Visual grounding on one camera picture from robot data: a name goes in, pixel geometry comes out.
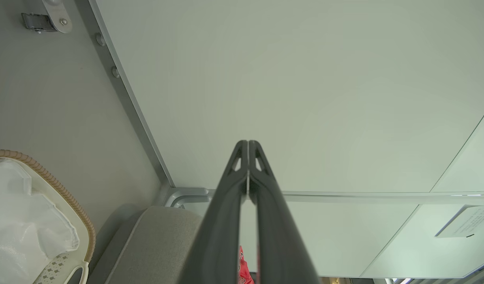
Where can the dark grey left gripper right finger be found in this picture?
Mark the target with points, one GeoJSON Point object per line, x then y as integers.
{"type": "Point", "coordinates": [277, 244]}

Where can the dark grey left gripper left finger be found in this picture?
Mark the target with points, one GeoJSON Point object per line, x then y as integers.
{"type": "Point", "coordinates": [218, 236]}

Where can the red knit garment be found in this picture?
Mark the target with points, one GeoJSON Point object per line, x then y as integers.
{"type": "Point", "coordinates": [244, 273]}

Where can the cream basket with braided rim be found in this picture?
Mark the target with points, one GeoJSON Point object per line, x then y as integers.
{"type": "Point", "coordinates": [58, 267]}

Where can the round metal bolt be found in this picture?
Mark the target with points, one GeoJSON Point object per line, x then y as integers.
{"type": "Point", "coordinates": [100, 39]}
{"type": "Point", "coordinates": [115, 72]}

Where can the white garment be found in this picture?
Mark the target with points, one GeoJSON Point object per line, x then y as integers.
{"type": "Point", "coordinates": [21, 228]}

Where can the aluminium wall frame strip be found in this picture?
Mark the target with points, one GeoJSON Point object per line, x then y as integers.
{"type": "Point", "coordinates": [125, 98]}
{"type": "Point", "coordinates": [344, 197]}

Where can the white paper wall notice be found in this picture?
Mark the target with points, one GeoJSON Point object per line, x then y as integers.
{"type": "Point", "coordinates": [469, 221]}

